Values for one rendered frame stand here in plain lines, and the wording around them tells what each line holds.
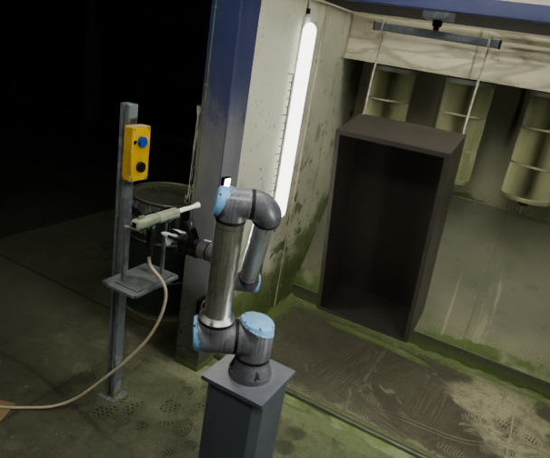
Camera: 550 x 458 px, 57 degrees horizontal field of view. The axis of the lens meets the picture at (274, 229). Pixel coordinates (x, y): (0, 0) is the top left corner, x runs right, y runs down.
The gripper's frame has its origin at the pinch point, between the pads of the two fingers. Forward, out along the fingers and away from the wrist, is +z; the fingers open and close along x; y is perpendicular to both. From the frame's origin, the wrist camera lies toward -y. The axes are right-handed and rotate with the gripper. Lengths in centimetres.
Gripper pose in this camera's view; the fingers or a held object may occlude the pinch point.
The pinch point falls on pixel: (167, 230)
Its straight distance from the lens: 247.1
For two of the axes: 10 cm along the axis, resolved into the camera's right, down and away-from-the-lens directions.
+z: -8.6, -2.9, 4.1
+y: -1.5, 9.3, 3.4
